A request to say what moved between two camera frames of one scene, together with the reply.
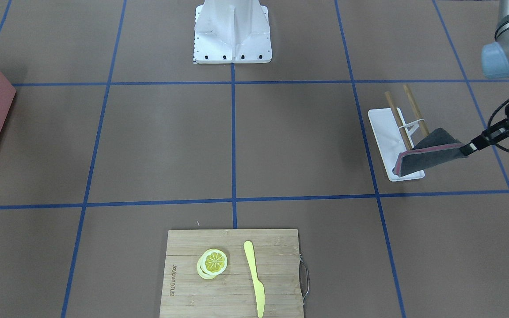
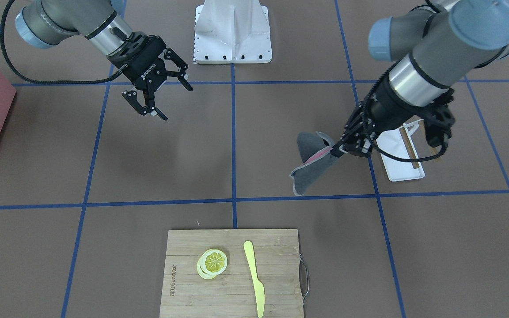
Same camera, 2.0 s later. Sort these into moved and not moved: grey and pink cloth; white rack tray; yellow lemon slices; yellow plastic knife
Moved: grey and pink cloth
Not moved: yellow plastic knife; white rack tray; yellow lemon slices
